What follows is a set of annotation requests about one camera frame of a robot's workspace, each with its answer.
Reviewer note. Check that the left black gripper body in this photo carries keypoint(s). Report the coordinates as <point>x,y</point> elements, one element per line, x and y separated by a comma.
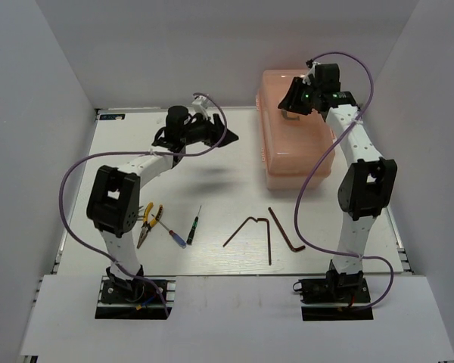
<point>200,131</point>

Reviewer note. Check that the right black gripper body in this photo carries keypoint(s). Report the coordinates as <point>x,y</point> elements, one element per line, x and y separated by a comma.
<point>316,94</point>

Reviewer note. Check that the pink plastic toolbox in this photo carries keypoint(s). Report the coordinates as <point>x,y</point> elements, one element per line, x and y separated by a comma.
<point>292,144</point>

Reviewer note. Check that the short-leg brown hex key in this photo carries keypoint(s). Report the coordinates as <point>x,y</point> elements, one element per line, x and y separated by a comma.
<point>291,247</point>

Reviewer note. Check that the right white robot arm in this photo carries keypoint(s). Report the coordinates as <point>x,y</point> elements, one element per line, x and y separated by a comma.
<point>368,184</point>

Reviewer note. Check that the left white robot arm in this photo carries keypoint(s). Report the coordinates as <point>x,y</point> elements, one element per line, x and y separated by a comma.
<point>114,201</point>

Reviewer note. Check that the left blue table label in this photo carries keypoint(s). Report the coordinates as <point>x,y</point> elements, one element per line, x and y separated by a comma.
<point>112,116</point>

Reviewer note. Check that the yellow needle-nose pliers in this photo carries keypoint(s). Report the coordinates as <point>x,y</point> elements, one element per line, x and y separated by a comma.
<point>146,224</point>

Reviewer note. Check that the black green screwdriver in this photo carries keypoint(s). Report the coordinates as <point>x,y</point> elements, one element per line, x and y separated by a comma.
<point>192,231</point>

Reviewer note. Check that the long brown hex key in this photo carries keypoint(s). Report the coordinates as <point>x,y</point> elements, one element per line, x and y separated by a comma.
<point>269,245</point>

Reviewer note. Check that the blue handled screwdriver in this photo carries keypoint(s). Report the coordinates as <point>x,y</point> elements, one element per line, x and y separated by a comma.
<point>172,234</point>

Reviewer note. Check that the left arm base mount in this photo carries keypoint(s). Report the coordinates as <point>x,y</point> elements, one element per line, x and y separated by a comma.
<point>144,304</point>

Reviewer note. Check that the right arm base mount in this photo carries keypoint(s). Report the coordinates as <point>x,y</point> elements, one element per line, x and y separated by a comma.
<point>318,303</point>

